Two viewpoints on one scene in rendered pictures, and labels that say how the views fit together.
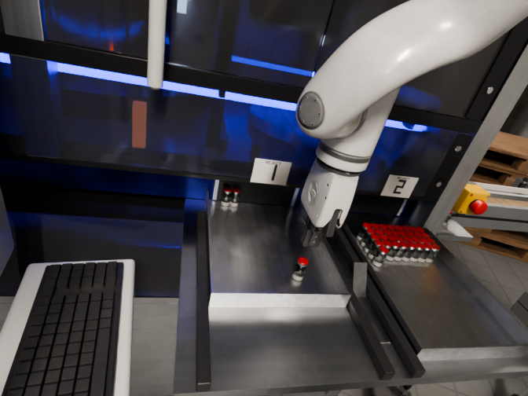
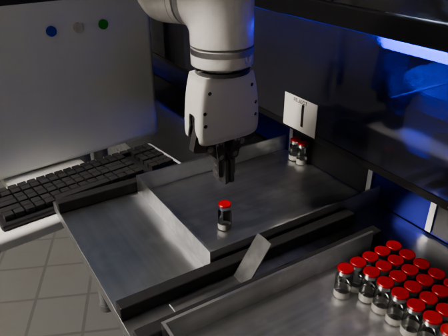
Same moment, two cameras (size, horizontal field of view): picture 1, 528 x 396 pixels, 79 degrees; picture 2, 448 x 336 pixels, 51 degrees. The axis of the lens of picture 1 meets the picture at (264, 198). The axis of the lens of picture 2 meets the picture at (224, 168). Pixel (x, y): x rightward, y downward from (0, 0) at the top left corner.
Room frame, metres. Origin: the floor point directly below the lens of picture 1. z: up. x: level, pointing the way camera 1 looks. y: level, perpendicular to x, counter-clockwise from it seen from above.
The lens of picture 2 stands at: (0.33, -0.71, 1.32)
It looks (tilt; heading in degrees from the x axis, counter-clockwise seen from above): 28 degrees down; 75
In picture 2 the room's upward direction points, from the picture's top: straight up
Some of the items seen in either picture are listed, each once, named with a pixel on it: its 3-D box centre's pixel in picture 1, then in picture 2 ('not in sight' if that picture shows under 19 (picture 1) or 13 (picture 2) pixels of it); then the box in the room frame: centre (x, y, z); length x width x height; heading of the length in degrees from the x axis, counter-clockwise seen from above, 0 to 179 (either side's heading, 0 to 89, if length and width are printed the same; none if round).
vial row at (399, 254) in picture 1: (404, 251); (405, 312); (0.65, -0.36, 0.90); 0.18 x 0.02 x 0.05; 107
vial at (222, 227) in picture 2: (300, 269); (225, 216); (0.50, -0.10, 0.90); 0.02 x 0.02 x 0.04
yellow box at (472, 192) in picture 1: (465, 197); not in sight; (0.86, -0.56, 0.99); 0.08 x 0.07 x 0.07; 17
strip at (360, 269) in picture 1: (371, 299); (221, 273); (0.46, -0.24, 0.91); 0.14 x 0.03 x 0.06; 18
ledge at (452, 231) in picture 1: (439, 224); not in sight; (0.91, -0.56, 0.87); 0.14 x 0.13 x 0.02; 17
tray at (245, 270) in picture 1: (266, 240); (255, 189); (0.57, -0.03, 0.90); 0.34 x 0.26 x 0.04; 17
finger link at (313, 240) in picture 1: (317, 236); (214, 163); (0.48, -0.11, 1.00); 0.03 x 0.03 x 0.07; 18
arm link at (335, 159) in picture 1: (342, 153); (223, 55); (0.50, -0.10, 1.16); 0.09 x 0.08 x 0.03; 18
